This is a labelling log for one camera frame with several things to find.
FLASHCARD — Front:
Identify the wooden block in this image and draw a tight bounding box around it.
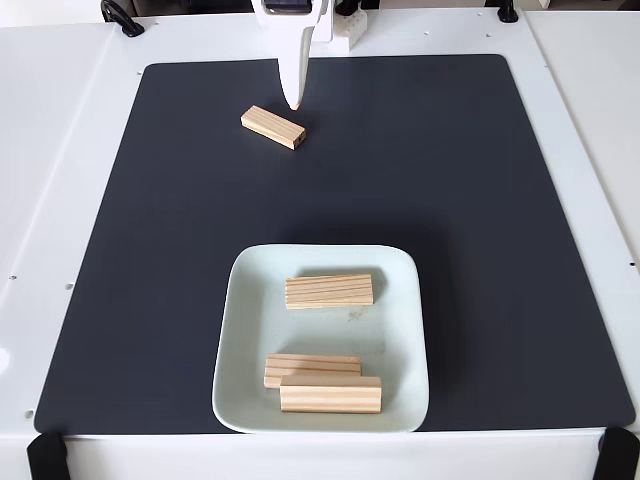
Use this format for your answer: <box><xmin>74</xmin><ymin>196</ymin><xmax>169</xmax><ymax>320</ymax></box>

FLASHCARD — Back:
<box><xmin>263</xmin><ymin>352</ymin><xmax>363</xmax><ymax>390</ymax></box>
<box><xmin>279</xmin><ymin>375</ymin><xmax>384</xmax><ymax>415</ymax></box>
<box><xmin>240</xmin><ymin>104</ymin><xmax>307</xmax><ymax>151</ymax></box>
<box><xmin>285</xmin><ymin>273</ymin><xmax>376</xmax><ymax>311</ymax></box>

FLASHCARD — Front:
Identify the pale square plate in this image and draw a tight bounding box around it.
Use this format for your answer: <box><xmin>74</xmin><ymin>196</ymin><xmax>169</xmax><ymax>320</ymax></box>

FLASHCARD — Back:
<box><xmin>211</xmin><ymin>243</ymin><xmax>431</xmax><ymax>435</ymax></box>

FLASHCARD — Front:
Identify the dark grey table mat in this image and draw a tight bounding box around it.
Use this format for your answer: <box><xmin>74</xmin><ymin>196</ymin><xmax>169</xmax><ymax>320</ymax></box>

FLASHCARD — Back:
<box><xmin>33</xmin><ymin>53</ymin><xmax>637</xmax><ymax>435</ymax></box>

